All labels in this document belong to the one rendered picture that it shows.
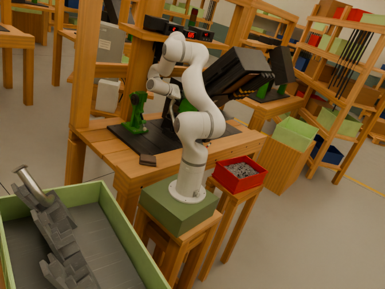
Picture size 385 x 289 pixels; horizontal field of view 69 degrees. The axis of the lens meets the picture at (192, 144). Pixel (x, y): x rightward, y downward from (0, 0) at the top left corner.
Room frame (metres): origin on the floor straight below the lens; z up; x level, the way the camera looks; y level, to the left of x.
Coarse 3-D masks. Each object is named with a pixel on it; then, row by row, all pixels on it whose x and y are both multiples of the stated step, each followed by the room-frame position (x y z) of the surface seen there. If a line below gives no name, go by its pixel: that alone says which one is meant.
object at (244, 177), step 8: (224, 160) 1.68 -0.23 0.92; (232, 160) 1.74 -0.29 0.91; (240, 160) 1.81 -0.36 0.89; (248, 160) 1.82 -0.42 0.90; (216, 168) 1.62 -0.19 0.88; (224, 168) 1.58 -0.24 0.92; (232, 168) 1.66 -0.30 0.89; (240, 168) 1.71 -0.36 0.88; (248, 168) 1.73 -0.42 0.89; (256, 168) 1.77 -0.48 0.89; (216, 176) 1.61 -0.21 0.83; (224, 176) 1.57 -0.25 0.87; (232, 176) 1.52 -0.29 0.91; (240, 176) 1.60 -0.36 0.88; (248, 176) 1.64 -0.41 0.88; (256, 176) 1.62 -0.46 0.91; (264, 176) 1.70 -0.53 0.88; (224, 184) 1.55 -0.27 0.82; (232, 184) 1.51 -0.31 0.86; (240, 184) 1.51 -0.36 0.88; (248, 184) 1.58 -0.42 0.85; (256, 184) 1.66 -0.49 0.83; (232, 192) 1.50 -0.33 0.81; (240, 192) 1.54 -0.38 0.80
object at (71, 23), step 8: (40, 0) 7.57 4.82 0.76; (48, 0) 7.74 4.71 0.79; (72, 0) 8.32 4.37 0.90; (64, 8) 8.03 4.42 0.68; (72, 8) 8.31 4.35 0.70; (104, 8) 9.47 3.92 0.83; (48, 16) 7.73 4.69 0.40; (64, 16) 8.16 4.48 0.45; (48, 24) 7.72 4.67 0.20; (64, 24) 8.10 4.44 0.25; (72, 24) 8.40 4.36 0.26
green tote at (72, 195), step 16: (64, 192) 0.93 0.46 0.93; (80, 192) 0.97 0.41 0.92; (96, 192) 1.03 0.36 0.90; (0, 208) 0.77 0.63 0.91; (16, 208) 0.80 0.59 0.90; (112, 208) 0.93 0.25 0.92; (0, 224) 0.66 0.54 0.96; (112, 224) 0.91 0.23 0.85; (128, 224) 0.83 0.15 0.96; (0, 240) 0.67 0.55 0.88; (128, 240) 0.81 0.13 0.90; (0, 256) 0.66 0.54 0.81; (128, 256) 0.79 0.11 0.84; (144, 256) 0.72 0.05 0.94; (144, 272) 0.71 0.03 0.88; (160, 272) 0.66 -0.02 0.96; (160, 288) 0.64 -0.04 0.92
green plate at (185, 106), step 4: (184, 100) 1.91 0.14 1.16; (180, 104) 1.91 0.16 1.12; (184, 104) 1.90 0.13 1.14; (188, 104) 1.88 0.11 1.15; (180, 108) 1.90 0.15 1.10; (184, 108) 1.88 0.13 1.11; (188, 108) 1.87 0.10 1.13; (192, 108) 1.85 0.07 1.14; (196, 108) 1.91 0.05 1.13; (180, 112) 1.88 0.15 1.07
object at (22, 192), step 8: (16, 192) 0.66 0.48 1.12; (24, 192) 0.68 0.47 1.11; (24, 200) 0.67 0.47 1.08; (32, 200) 0.74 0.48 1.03; (32, 208) 0.69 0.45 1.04; (64, 208) 0.85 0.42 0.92; (48, 216) 0.78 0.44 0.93; (56, 216) 0.81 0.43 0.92; (64, 216) 0.81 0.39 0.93; (48, 224) 0.73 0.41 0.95; (72, 224) 0.83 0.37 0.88
